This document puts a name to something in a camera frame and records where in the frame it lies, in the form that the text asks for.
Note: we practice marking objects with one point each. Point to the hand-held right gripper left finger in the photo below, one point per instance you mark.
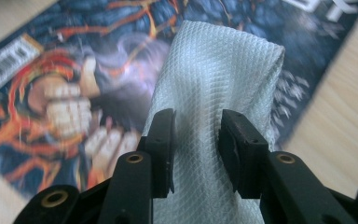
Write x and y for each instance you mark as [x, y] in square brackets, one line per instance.
[163, 149]

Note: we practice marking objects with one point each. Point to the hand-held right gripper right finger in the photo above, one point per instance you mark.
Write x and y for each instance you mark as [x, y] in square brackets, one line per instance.
[244, 155]

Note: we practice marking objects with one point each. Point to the dark blue illustrated magazine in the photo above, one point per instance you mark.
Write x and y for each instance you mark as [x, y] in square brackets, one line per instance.
[74, 62]

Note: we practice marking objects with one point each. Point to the light blue cloth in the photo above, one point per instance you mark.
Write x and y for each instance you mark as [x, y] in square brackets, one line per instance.
[214, 77]

